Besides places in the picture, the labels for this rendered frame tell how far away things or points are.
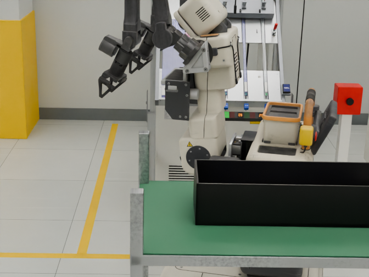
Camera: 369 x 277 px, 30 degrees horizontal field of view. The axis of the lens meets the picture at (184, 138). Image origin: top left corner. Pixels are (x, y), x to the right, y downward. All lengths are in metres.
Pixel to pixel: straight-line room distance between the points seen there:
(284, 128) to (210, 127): 0.30
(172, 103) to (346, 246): 1.28
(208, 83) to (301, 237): 1.20
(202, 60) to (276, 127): 0.41
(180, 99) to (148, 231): 1.15
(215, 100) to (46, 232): 1.47
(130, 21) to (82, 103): 3.20
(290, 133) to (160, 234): 1.19
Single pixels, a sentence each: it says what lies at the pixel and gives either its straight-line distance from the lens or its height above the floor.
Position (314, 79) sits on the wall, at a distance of 5.80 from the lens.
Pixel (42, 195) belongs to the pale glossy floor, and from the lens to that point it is 4.34.
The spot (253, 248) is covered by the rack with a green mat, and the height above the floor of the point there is 0.95.
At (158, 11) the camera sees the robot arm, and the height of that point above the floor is 1.33.
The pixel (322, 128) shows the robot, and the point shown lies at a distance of 2.73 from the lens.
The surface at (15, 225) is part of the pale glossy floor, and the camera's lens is 3.98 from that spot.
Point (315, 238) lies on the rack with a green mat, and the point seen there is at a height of 0.95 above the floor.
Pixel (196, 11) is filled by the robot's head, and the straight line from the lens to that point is 2.70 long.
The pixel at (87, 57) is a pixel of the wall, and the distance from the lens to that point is 5.68.
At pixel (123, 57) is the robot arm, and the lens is 2.66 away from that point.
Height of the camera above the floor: 1.69
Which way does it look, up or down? 18 degrees down
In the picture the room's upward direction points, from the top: 1 degrees clockwise
